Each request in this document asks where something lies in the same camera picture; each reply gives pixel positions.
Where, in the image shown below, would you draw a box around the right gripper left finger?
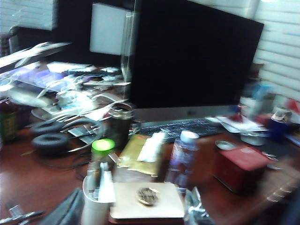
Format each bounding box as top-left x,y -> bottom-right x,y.
39,187 -> 84,225

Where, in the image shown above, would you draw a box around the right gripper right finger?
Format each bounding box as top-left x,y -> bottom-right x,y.
184,187 -> 213,225

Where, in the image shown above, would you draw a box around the silver white pen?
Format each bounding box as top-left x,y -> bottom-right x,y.
0,205 -> 25,223

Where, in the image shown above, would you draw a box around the white ribbed pen holder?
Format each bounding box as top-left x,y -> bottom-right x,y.
81,174 -> 117,225

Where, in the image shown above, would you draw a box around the black pen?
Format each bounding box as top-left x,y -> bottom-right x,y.
14,210 -> 45,221

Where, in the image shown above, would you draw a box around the white tapered tube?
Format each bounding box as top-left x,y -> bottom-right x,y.
97,168 -> 117,203

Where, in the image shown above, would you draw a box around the brass round medallion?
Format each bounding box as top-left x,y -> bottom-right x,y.
135,186 -> 161,207

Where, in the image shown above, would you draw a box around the clear water bottle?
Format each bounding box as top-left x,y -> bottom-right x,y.
165,130 -> 200,189

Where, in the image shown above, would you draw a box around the dark red box beige lid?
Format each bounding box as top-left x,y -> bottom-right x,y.
109,182 -> 186,222

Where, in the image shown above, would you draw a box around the red metal tin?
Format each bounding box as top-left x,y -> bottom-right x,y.
212,144 -> 270,195

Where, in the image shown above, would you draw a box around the black over-ear headphones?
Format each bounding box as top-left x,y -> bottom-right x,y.
30,118 -> 104,155

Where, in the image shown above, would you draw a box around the clear jar green lid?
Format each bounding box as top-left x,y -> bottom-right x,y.
89,138 -> 115,179

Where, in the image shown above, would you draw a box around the white paper packet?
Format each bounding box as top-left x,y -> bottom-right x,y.
136,132 -> 166,163

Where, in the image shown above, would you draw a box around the black keyboard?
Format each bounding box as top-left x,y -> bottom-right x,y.
138,118 -> 222,139

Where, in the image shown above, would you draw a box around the gold foil packet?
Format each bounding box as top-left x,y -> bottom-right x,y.
117,135 -> 169,178

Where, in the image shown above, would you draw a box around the grey round tin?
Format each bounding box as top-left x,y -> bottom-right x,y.
240,131 -> 267,146

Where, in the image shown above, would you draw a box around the dark thermos mug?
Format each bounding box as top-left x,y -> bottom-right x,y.
108,103 -> 135,147

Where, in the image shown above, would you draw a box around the dark bottle green label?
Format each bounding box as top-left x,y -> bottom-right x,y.
0,110 -> 19,141

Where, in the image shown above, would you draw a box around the blue cup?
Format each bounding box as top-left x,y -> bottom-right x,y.
267,117 -> 291,141

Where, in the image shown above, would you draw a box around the black iMac monitor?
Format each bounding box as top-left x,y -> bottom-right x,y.
130,0 -> 265,122

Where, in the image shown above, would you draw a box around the white window blinds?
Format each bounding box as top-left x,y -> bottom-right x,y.
187,0 -> 300,101

